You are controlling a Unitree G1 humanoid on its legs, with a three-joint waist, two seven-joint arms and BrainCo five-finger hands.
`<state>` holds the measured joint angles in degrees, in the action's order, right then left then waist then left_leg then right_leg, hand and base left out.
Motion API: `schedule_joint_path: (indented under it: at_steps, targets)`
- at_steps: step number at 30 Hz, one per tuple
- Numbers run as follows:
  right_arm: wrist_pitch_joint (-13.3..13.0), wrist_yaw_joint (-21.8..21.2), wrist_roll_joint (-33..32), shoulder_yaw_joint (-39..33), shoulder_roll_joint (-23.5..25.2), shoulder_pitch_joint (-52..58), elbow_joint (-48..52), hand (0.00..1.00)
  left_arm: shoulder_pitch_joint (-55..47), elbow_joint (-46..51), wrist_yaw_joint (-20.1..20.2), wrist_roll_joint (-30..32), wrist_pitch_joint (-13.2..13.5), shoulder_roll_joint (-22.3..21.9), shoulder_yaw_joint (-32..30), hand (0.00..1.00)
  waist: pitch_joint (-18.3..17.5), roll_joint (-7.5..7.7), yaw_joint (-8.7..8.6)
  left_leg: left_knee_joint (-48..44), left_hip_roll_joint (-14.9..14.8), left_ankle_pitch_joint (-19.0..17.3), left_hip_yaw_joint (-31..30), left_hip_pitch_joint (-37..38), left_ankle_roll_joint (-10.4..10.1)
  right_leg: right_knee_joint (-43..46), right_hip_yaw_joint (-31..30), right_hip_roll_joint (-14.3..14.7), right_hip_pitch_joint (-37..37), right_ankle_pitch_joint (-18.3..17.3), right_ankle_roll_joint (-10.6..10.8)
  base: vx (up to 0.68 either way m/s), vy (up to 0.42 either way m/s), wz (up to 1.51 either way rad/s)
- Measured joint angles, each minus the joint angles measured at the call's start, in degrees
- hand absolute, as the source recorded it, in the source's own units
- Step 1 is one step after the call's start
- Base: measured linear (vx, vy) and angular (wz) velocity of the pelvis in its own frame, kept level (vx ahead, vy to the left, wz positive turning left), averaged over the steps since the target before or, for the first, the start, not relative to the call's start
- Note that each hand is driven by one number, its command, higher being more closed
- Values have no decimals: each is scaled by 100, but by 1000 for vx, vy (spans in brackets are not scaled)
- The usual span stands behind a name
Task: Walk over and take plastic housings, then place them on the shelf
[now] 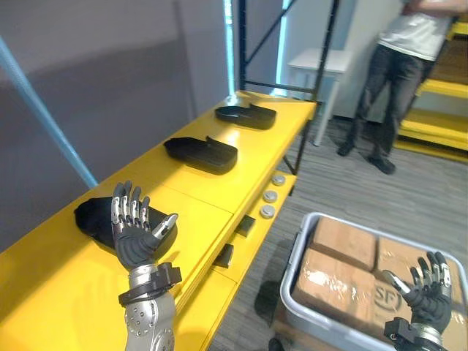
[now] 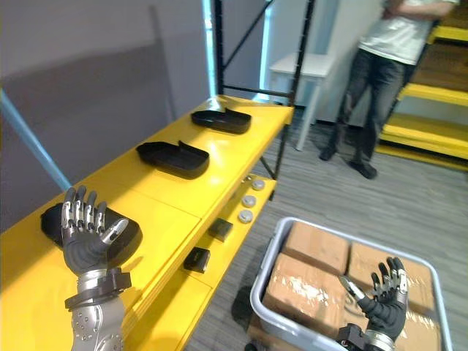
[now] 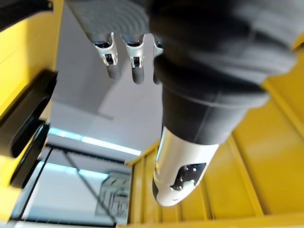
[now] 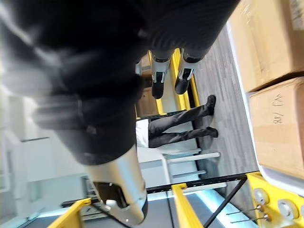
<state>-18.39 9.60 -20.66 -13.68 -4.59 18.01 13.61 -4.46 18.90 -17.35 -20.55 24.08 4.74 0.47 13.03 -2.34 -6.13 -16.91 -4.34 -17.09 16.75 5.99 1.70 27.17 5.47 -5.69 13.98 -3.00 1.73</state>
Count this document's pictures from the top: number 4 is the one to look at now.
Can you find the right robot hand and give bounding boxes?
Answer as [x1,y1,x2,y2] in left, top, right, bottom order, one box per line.
[0,0,242,226]

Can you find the yellow and black shelf rack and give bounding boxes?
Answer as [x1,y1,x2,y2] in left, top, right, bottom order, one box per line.
[48,171,304,228]
[134,47,202,117]

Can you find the white shelf board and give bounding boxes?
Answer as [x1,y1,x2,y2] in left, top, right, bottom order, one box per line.
[226,20,276,188]

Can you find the small brown cardboard box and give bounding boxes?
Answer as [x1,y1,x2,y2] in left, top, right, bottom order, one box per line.
[137,87,160,117]

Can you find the person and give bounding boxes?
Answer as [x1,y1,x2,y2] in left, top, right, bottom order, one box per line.
[135,94,219,148]

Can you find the white table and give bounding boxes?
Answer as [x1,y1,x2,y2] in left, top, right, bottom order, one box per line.
[139,151,221,182]

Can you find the cardboard box with white label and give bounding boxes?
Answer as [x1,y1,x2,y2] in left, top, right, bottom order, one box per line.
[228,0,304,93]

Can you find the cardboard box with handwriting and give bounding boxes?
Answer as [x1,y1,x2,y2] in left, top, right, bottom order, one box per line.
[248,76,304,178]

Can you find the round white rack fitting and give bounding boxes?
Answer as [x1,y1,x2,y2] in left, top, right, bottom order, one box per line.
[277,199,300,220]
[253,188,270,205]

